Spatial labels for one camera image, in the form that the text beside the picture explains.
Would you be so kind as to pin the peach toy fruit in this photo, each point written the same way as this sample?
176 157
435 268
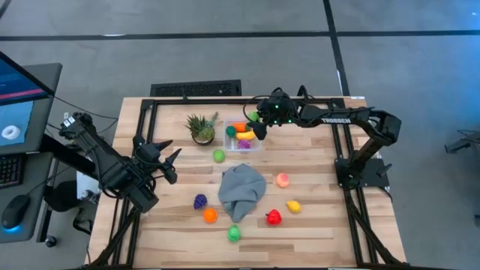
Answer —
282 180

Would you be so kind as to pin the grey keyboard tray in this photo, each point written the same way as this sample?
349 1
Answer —
37 210

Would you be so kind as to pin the orange toy pumpkin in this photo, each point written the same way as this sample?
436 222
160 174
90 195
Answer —
210 215

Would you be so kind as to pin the dark green toy broccoli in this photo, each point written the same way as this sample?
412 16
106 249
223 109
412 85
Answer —
231 131

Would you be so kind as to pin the computer monitor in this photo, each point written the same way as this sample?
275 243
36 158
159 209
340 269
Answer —
18 84

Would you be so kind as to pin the smooth green toy fruit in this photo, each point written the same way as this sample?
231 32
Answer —
234 233

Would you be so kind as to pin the grey stand foot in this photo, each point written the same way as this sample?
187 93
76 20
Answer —
463 143

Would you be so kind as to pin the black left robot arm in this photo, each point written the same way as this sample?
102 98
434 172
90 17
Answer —
112 168

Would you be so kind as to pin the green toy lime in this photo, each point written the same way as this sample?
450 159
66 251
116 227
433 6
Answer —
219 155

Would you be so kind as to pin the grey desk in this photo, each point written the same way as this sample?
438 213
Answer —
45 112

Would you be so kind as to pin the clear plastic tupperware container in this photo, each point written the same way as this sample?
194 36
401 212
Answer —
257 148

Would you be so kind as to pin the black floor vent grille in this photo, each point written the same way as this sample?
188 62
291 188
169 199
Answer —
195 88

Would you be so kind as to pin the orange toy carrot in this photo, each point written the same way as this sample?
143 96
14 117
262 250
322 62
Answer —
240 126

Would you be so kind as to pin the black computer mouse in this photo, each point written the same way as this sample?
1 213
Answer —
15 210

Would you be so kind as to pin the black office chair base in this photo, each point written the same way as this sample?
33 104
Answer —
63 195

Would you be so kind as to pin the yellow toy lemon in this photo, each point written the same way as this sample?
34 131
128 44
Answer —
294 206

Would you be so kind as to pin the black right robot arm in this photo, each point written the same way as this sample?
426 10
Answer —
337 120

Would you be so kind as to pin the black keyboard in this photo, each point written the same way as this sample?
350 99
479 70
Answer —
9 170

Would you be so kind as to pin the red toy strawberry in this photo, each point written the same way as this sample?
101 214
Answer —
273 217

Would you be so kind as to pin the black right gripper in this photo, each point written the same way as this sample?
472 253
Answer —
279 112

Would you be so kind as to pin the purple toy onion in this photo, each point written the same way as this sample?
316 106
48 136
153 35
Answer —
243 144

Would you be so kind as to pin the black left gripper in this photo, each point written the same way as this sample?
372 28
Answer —
148 157

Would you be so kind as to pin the yellow toy banana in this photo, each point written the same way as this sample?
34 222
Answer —
245 135

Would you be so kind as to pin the white tape roll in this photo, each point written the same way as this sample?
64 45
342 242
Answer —
5 133

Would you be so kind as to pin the potted succulent plant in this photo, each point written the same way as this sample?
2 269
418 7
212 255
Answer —
202 131

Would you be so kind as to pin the grey cloth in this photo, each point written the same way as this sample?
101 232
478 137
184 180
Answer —
240 191

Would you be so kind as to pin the purple toy grapes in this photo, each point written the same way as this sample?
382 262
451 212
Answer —
200 201

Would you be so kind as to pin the black aluminium table frame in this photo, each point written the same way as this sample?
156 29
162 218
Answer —
210 101

